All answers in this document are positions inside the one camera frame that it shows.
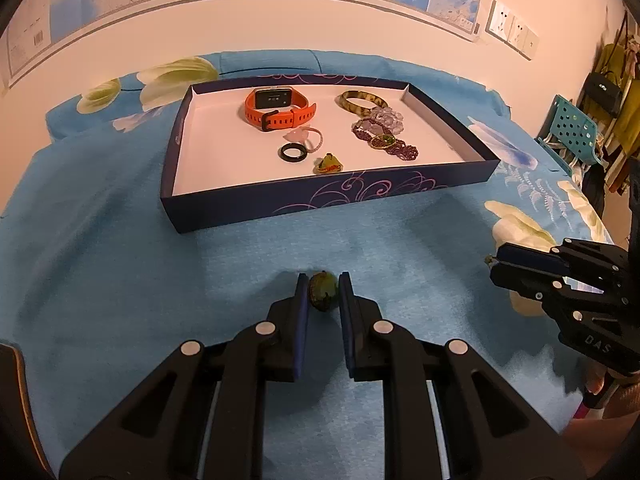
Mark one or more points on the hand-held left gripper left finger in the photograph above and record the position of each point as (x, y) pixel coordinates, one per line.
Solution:
(300, 325)

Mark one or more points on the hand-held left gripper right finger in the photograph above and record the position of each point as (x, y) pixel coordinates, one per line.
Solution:
(347, 325)

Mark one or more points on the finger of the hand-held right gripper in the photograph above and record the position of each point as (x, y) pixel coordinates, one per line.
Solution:
(520, 280)
(530, 257)

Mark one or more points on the green oval stone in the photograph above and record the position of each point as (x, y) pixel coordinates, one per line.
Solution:
(322, 290)

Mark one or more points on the navy cardboard box tray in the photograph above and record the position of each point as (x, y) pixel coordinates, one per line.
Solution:
(325, 200)

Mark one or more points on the orange smart watch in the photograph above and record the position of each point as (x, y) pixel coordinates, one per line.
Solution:
(255, 112)

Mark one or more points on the person's right hand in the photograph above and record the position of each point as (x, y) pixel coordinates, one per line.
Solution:
(622, 400)

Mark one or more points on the teal perforated chair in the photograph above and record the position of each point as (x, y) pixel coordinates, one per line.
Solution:
(572, 125)

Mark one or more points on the black hanging bag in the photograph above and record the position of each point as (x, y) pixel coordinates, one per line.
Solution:
(602, 92)

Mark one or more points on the blue floral blanket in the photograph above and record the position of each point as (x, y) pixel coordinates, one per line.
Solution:
(125, 235)

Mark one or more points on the yellow hanging garment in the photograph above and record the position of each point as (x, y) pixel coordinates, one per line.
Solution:
(617, 60)

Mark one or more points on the leopard pattern bangle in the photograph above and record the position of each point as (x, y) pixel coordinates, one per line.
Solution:
(345, 103)

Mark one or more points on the dark wooden board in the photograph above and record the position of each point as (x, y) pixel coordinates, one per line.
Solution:
(17, 410)

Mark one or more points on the white wall socket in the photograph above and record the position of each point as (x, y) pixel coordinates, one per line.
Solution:
(510, 27)

